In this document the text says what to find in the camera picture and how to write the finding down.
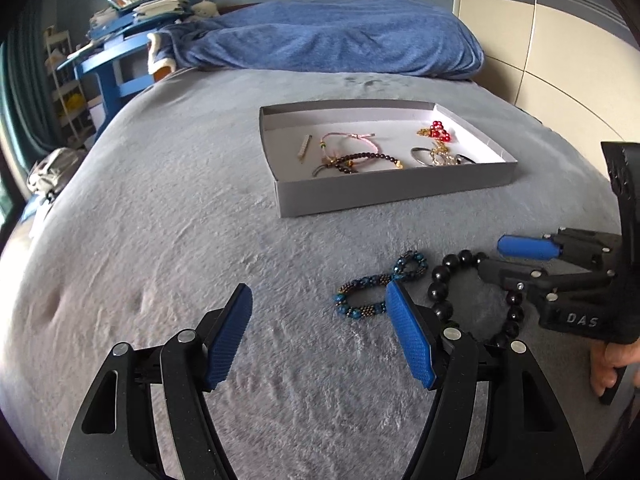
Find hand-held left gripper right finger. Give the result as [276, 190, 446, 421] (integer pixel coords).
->
[385, 280, 586, 480]

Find beige grey wardrobe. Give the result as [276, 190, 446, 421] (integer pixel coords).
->
[452, 0, 640, 151]

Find stack of papers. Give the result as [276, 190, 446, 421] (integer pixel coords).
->
[90, 0, 193, 28]

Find blue bead bracelet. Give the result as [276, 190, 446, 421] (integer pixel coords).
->
[334, 250, 430, 322]

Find silver bangle with charms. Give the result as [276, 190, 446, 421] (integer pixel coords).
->
[410, 146, 479, 167]

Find blue blanket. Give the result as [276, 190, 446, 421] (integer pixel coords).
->
[147, 0, 486, 80]

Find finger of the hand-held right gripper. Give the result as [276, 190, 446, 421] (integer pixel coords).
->
[477, 258, 616, 311]
[497, 227, 623, 271]

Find gold chain with red beads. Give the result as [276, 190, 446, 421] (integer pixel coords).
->
[416, 120, 458, 166]

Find small dark bead bracelet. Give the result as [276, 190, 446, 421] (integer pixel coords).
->
[325, 151, 405, 175]

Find teal curtain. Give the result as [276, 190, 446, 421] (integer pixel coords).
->
[0, 0, 61, 146]

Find grey bed cover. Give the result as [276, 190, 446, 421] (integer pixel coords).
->
[0, 67, 631, 480]

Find blue desk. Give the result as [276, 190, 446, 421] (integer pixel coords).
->
[57, 0, 196, 133]

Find large black bead bracelet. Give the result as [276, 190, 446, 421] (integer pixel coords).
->
[426, 249, 526, 348]

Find white shelf rack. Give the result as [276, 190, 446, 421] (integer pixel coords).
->
[44, 27, 96, 143]

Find person's right hand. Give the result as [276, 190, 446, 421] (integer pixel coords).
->
[590, 342, 626, 398]

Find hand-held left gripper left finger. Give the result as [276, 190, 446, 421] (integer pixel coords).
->
[57, 282, 253, 480]

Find grey cardboard box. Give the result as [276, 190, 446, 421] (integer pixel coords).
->
[258, 100, 518, 218]

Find pink cord bracelet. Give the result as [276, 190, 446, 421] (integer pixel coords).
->
[319, 131, 383, 158]

